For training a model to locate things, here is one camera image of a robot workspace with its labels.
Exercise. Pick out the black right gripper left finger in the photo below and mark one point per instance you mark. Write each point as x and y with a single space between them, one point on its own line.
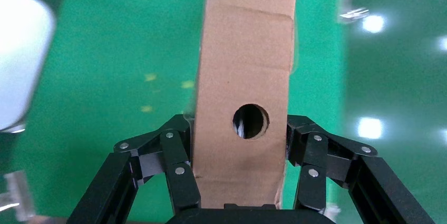
180 184

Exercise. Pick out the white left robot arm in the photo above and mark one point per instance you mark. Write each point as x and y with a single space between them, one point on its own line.
21 58

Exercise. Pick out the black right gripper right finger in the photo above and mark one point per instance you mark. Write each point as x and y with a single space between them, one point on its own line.
312 184

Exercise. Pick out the small cardboard box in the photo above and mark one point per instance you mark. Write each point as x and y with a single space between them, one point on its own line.
244 58

